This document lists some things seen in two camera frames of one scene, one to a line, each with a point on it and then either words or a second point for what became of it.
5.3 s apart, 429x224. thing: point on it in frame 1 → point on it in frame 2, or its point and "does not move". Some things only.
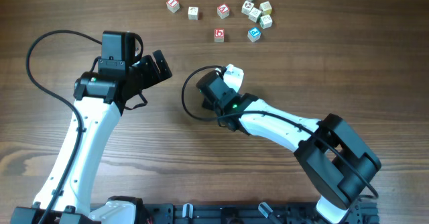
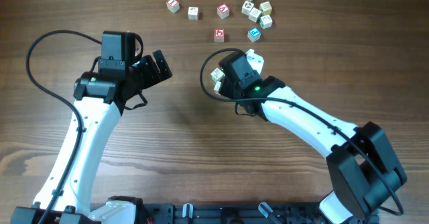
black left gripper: (155, 67) does not move
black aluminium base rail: (362, 212) does not move
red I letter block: (172, 5) does not move
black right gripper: (208, 103) → (226, 88)
